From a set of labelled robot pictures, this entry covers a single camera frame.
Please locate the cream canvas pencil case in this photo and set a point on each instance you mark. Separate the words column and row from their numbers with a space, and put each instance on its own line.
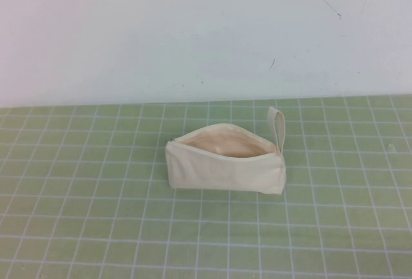
column 222, row 176

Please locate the green grid cutting mat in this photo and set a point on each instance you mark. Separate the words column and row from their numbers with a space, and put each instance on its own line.
column 96, row 195

